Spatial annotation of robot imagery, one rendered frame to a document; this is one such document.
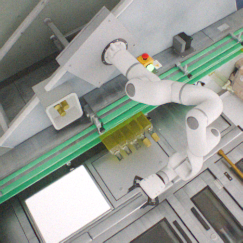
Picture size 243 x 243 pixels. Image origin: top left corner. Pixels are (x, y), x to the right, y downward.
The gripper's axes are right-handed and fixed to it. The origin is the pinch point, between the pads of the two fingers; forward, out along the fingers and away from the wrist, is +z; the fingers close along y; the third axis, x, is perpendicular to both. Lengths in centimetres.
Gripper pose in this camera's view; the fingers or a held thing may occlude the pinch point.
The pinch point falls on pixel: (135, 198)
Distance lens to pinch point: 126.9
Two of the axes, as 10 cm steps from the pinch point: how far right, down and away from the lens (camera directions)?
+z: -7.5, 4.3, -5.0
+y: -6.1, -7.3, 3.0
